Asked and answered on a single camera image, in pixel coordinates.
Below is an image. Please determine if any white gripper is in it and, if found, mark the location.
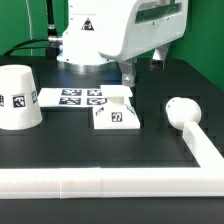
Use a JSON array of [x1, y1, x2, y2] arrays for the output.
[[97, 0, 188, 87]]

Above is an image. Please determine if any white lamp base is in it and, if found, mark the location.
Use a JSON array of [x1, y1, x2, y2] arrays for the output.
[[92, 85, 140, 129]]

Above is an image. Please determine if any white lamp bulb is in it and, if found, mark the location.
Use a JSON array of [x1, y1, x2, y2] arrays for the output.
[[166, 97, 202, 131]]

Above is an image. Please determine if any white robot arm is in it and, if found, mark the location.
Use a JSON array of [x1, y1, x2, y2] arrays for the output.
[[57, 0, 188, 87]]

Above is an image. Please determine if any white lamp shade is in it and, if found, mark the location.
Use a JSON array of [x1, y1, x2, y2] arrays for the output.
[[0, 64, 42, 130]]

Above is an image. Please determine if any white marker sheet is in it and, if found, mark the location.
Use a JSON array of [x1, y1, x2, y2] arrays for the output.
[[38, 88, 107, 108]]

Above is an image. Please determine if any white L-shaped fence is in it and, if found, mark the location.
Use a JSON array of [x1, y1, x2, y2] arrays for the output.
[[0, 122, 224, 199]]

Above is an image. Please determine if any black cable connector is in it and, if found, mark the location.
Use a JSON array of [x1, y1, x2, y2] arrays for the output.
[[45, 0, 62, 59]]

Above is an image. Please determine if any black cable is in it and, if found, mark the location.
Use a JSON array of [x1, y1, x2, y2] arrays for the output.
[[2, 38, 51, 57]]

